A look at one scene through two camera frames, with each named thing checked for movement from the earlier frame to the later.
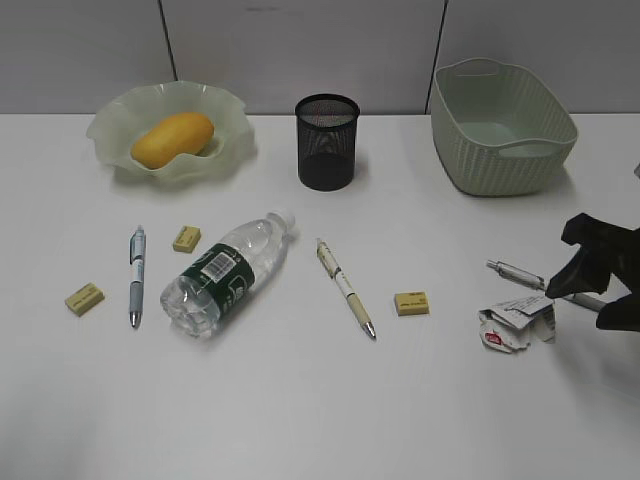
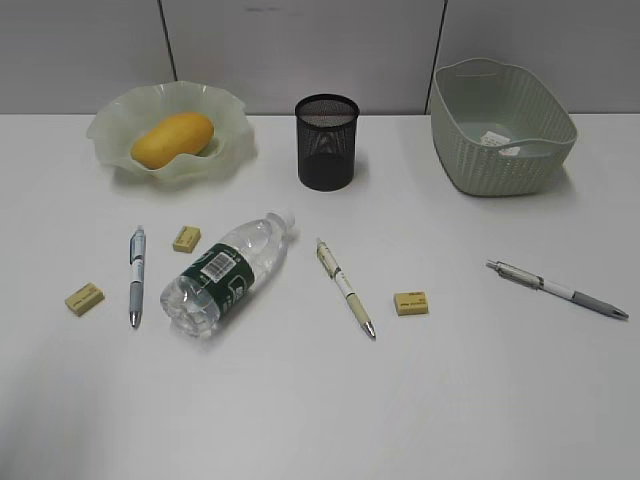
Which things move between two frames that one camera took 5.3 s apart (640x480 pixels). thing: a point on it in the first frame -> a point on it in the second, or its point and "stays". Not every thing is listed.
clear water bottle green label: (195, 299) stays
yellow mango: (176, 135) stays
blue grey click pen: (136, 275) stays
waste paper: (517, 324) -> (492, 138)
